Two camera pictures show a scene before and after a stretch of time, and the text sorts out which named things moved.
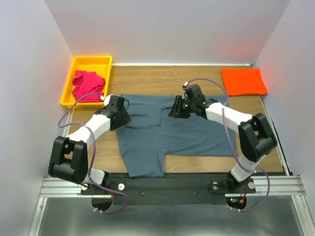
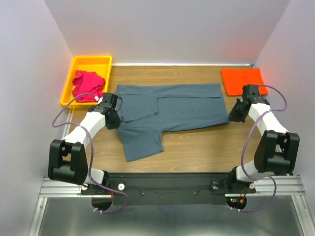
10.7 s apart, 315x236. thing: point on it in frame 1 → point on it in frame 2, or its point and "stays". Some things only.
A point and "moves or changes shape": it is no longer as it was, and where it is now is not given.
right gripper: (178, 108) → (236, 115)
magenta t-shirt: (85, 82) stays
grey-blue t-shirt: (152, 134) moves or changes shape
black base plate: (173, 189) stays
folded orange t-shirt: (243, 81) stays
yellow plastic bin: (101, 65) stays
